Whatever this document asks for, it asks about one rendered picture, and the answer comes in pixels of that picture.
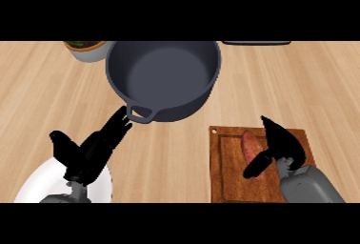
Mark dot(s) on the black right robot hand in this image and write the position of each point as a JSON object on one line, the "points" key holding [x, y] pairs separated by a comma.
{"points": [[280, 143]]}

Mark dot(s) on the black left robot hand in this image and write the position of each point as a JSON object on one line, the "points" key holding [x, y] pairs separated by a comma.
{"points": [[93, 152]]}

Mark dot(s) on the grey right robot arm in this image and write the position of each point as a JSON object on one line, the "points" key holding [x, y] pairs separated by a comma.
{"points": [[304, 186]]}

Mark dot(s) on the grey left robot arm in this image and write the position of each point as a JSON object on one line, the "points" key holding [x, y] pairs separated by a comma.
{"points": [[69, 194]]}

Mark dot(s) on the reddish sweet potato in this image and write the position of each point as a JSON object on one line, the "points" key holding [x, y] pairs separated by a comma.
{"points": [[252, 146]]}

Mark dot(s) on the brown wooden cutting board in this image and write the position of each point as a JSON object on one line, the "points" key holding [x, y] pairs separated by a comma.
{"points": [[233, 178]]}

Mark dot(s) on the dark grey pot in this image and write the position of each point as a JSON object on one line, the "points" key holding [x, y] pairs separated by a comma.
{"points": [[164, 79]]}

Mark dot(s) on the pale plant pot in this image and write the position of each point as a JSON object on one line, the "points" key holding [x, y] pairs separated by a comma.
{"points": [[88, 50]]}

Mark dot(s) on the white plate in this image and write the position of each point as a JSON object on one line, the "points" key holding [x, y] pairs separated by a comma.
{"points": [[41, 187]]}

